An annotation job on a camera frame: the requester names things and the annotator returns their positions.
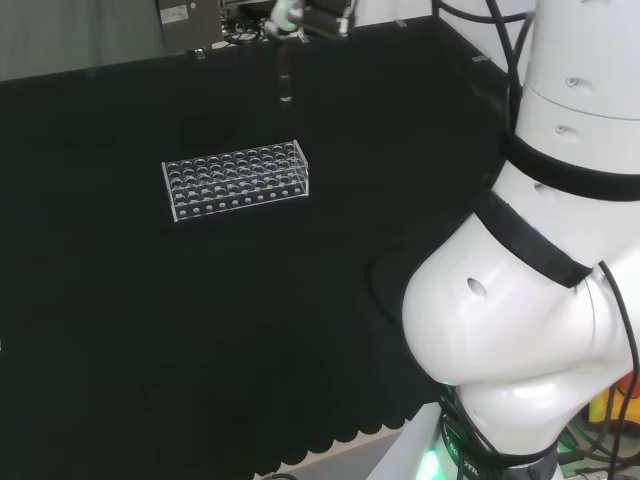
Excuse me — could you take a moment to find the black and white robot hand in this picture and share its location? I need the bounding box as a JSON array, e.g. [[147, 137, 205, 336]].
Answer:
[[264, 0, 360, 41]]

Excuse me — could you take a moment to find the clear glass test tube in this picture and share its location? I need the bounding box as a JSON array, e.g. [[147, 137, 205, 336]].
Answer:
[[278, 35, 294, 104]]

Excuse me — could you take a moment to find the clear test tube rack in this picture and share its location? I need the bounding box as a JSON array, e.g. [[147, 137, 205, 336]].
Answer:
[[160, 139, 309, 224]]

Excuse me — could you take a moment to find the grey metal box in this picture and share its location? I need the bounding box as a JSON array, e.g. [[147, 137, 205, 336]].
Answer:
[[155, 0, 224, 54]]

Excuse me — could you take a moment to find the black bench cloth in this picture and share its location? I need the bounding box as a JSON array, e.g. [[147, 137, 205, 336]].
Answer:
[[0, 14, 521, 480]]

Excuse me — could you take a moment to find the yellow stop button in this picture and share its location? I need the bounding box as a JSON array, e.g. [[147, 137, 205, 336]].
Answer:
[[587, 373, 640, 424]]

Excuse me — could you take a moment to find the black cable bundle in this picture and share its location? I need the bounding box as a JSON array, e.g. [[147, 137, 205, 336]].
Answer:
[[213, 13, 274, 50]]

